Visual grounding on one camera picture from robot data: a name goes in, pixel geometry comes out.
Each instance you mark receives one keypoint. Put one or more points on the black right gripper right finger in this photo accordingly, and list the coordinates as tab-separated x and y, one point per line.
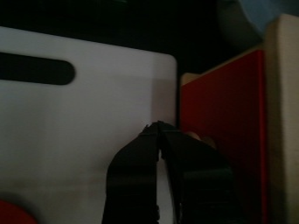
197	180

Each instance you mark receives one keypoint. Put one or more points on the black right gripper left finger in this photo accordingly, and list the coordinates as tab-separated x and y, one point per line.
132	175

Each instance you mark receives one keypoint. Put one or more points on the red drawer with wooden knob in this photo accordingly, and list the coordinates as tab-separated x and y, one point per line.
225	108

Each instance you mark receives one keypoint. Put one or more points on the light wooden drawer housing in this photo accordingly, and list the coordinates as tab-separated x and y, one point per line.
284	116

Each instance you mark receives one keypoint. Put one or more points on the orange flat dough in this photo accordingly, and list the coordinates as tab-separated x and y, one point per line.
13	214

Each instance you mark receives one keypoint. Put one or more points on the grey bowl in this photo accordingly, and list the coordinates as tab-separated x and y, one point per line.
268	13

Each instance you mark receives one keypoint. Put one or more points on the white cutting board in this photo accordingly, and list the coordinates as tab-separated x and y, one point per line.
77	131

